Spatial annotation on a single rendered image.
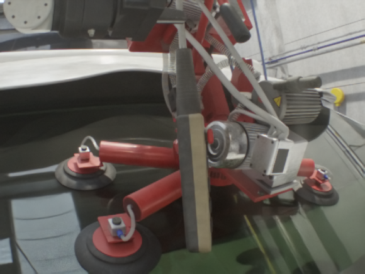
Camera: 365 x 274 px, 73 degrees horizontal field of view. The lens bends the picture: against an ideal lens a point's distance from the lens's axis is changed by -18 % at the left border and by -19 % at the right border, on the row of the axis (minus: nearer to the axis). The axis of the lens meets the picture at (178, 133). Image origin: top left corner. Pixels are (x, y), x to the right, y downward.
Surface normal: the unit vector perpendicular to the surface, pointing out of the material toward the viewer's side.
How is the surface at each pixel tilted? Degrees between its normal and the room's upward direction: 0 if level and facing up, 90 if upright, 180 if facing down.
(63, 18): 118
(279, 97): 90
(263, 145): 82
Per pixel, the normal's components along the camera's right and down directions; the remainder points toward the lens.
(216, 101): 0.42, -0.33
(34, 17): 0.48, 0.27
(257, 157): -0.83, -0.07
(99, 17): 0.41, 0.60
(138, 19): 0.22, 0.94
